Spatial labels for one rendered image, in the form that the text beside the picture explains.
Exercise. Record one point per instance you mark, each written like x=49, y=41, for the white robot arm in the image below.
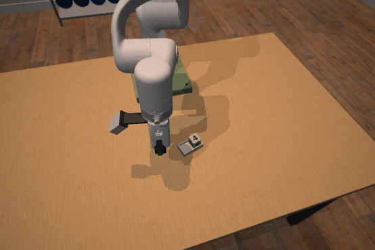
x=151, y=60

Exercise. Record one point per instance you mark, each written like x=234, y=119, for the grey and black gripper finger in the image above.
x=160, y=149

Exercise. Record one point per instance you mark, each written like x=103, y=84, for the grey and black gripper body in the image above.
x=159, y=132

